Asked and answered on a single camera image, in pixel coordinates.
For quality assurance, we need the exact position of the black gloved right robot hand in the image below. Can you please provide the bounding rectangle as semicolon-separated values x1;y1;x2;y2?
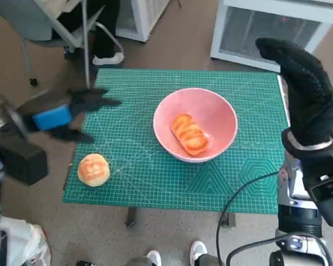
255;38;333;147

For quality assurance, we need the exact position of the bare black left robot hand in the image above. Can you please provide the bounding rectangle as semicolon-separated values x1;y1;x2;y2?
16;88;123;144

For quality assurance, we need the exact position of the round toy bread bun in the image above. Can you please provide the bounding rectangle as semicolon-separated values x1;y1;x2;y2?
77;154;111;188

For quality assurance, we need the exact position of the pink bowl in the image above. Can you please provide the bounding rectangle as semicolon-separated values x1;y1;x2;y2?
153;88;238;163

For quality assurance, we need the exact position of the long braided toy bread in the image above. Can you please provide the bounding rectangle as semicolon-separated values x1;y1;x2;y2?
170;113;209;157

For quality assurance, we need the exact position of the white cabinet with mesh front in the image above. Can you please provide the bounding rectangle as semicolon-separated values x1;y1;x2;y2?
210;0;333;73

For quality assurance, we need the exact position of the person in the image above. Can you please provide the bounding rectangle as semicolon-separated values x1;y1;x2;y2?
51;0;125;66

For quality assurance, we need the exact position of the grey office chair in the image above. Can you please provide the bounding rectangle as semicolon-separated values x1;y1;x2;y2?
0;0;125;87

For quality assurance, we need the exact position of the green cutting mat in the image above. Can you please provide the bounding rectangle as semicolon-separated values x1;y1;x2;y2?
62;68;280;214

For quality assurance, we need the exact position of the white plastic bag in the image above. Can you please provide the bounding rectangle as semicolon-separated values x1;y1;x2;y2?
0;216;52;266

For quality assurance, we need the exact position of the dark metal table leg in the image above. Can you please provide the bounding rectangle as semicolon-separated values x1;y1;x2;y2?
124;207;138;229
219;212;236;228

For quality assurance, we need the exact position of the narrow white cabinet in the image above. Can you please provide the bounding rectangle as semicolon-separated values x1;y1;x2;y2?
115;0;170;43

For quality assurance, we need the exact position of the white shoe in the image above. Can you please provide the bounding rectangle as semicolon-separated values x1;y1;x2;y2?
146;250;162;266
189;240;208;261

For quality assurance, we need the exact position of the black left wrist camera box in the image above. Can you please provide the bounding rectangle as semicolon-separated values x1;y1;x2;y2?
0;127;48;186

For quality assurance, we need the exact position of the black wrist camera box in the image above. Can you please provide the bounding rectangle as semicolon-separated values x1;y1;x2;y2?
0;127;48;186
302;155;333;228

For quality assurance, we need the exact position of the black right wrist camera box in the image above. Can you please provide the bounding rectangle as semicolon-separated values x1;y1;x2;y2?
302;155;333;228

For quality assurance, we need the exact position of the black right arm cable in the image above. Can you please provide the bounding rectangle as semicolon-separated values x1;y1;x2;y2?
226;235;333;266
215;171;280;266

